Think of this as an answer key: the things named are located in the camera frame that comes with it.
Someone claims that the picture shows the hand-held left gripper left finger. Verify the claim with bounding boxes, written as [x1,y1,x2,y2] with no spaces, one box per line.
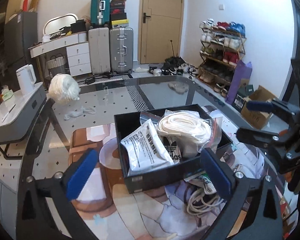
[15,148,100,240]

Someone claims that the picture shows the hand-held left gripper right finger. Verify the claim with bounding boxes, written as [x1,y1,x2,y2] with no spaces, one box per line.
[200,148,284,240]

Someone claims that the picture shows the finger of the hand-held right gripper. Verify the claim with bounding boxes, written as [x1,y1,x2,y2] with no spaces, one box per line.
[247,99,300,122]
[236,127,289,154]

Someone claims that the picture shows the white cable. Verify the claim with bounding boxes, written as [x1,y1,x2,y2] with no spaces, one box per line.
[186,187,228,218]

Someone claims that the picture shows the white printed plastic bag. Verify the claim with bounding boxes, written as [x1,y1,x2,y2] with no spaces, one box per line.
[162,136,184,164]

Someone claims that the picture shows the plastic bag of white laces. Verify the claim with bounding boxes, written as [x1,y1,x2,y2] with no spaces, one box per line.
[140,109,223,158]

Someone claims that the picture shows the black cardboard box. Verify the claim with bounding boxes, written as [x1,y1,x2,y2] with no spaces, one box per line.
[114,104,233,194]

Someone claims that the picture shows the silver white text packet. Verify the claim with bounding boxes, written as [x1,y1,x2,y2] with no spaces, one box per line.
[120,119,177,177]

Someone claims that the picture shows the open brown cardboard box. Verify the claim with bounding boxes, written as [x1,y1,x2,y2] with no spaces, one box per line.
[241,85,278,130]

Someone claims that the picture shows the dark green box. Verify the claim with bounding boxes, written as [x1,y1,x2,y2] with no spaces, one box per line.
[234,85,255,110]

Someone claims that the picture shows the purple paper bag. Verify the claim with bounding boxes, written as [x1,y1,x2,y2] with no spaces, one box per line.
[226,60,252,105]

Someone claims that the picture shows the collection of sneakers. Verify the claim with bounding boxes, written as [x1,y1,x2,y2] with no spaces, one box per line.
[199,19,246,97]

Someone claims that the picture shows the white socks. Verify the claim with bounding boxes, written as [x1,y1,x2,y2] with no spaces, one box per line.
[64,106,97,120]

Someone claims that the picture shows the wooden shoe rack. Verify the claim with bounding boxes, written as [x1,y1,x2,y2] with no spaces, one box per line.
[199,19,247,98]

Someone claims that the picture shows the printed cartoon table mat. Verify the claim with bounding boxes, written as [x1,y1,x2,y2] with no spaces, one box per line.
[44,105,288,240]

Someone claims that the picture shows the grey side table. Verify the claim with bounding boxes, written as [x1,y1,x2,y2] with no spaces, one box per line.
[0,81,52,159]

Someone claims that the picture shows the scattered floor shoes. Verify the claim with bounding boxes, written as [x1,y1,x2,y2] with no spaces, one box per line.
[149,62,199,77]

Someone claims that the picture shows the white fluffy bundle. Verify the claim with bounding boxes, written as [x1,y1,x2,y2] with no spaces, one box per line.
[48,74,80,104]

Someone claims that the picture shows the white pen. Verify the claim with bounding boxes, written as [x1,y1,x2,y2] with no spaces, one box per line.
[2,104,17,123]

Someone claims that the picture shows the black umbrella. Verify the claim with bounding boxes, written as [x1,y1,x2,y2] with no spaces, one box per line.
[162,40,188,72]

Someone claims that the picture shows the striped floor rug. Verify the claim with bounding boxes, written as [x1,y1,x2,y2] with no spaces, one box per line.
[84,74,150,110]

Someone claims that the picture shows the green tissue pack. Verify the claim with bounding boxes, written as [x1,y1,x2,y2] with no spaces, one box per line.
[0,86,15,102]

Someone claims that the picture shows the white electric kettle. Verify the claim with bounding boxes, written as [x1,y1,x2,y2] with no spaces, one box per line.
[16,64,37,95]

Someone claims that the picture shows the woven basket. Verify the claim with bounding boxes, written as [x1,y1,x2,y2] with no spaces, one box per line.
[45,54,67,77]

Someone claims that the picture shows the white dressing table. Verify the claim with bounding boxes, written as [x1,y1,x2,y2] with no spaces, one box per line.
[29,31,92,77]

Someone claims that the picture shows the beige wooden door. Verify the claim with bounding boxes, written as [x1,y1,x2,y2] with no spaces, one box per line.
[137,0,185,64]

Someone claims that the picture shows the beige suitcase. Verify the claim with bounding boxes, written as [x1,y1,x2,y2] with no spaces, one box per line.
[88,27,111,75]

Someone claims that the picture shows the silver suitcase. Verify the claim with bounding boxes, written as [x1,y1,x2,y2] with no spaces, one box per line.
[109,27,134,75]

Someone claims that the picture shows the grey refrigerator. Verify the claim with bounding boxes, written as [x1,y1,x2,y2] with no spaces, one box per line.
[4,11,38,85]

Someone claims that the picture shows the black bag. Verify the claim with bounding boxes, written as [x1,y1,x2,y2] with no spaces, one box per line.
[70,20,87,33]

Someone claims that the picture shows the white oval mirror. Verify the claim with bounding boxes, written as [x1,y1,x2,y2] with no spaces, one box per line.
[44,13,78,35]

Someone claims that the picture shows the yellow black shoe box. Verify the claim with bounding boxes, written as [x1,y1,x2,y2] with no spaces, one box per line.
[111,19,130,29]

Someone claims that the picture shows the teal suitcase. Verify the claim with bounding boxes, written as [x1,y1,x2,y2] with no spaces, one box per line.
[90,0,111,27]

